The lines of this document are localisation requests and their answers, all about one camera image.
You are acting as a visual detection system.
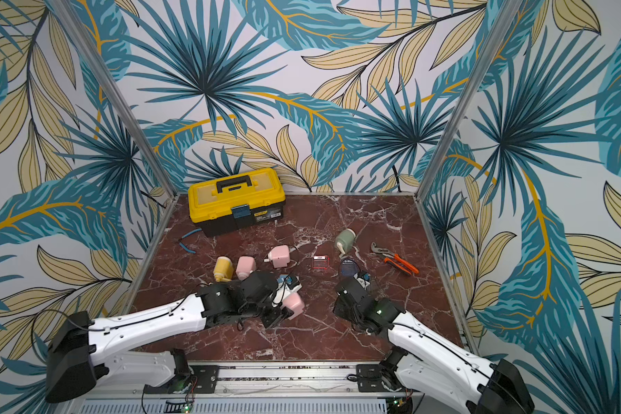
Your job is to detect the blue transparent tray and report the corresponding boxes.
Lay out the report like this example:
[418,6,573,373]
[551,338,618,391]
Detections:
[339,257,361,278]

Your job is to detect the yellow pencil sharpener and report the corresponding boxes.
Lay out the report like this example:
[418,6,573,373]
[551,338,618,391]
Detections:
[213,256,234,282]

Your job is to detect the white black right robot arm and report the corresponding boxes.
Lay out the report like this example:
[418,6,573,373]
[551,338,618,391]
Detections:
[334,277,535,413]

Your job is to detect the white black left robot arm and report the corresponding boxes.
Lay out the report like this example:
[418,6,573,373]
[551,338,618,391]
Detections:
[45,271,304,404]

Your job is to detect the green pencil sharpener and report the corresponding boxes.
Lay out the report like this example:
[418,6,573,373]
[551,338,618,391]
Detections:
[335,228,356,258]

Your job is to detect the pink transparent tray back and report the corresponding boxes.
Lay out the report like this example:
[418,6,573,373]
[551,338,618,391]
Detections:
[312,255,331,271]

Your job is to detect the yellow black toolbox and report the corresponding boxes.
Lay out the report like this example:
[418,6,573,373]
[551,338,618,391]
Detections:
[188,167,286,237]

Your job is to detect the orange handled pliers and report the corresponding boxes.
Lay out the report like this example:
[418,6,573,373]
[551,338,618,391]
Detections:
[371,243,419,276]

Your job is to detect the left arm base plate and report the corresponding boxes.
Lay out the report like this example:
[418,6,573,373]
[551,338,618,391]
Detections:
[143,365,219,394]

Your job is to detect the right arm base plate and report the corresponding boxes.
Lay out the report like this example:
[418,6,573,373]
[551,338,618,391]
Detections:
[355,364,395,393]

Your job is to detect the aluminium front rail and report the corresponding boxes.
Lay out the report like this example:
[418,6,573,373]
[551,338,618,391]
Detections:
[56,361,513,414]

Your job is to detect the blue handled cutters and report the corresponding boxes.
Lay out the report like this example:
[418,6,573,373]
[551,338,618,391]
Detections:
[178,228,203,255]

